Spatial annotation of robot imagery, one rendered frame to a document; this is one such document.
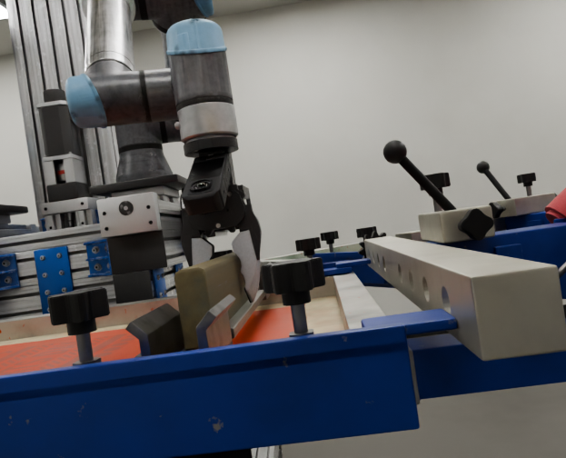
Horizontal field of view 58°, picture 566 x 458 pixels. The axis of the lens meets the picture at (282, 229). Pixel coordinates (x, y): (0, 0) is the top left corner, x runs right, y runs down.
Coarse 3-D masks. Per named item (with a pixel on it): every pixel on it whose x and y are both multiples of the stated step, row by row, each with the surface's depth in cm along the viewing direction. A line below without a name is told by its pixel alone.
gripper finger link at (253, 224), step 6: (246, 204) 64; (228, 210) 65; (246, 210) 64; (252, 210) 64; (246, 216) 64; (252, 216) 64; (240, 222) 64; (246, 222) 64; (252, 222) 64; (258, 222) 65; (240, 228) 64; (246, 228) 64; (252, 228) 64; (258, 228) 64; (252, 234) 64; (258, 234) 64; (252, 240) 64; (258, 240) 64; (258, 246) 64; (258, 252) 64; (258, 258) 64
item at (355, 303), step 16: (320, 288) 90; (336, 288) 74; (352, 288) 70; (112, 304) 95; (128, 304) 92; (144, 304) 92; (160, 304) 92; (176, 304) 91; (352, 304) 56; (368, 304) 55; (0, 320) 97; (16, 320) 94; (32, 320) 93; (48, 320) 93; (96, 320) 92; (112, 320) 92; (128, 320) 92; (352, 320) 48; (0, 336) 94; (16, 336) 94; (32, 336) 93; (416, 384) 35; (416, 400) 35
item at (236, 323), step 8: (256, 296) 72; (248, 304) 65; (256, 304) 68; (240, 312) 60; (248, 312) 60; (232, 320) 55; (240, 320) 54; (232, 328) 50; (240, 328) 54; (232, 336) 50
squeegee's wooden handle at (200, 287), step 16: (224, 256) 64; (176, 272) 48; (192, 272) 47; (208, 272) 49; (224, 272) 56; (240, 272) 67; (176, 288) 47; (192, 288) 47; (208, 288) 48; (224, 288) 55; (240, 288) 65; (192, 304) 47; (208, 304) 47; (240, 304) 63; (192, 320) 47; (192, 336) 47
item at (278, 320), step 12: (264, 312) 83; (276, 312) 81; (288, 312) 79; (252, 324) 73; (264, 324) 71; (276, 324) 70; (288, 324) 69; (72, 336) 87; (96, 336) 83; (240, 336) 66; (0, 348) 85; (12, 348) 84; (132, 348) 68
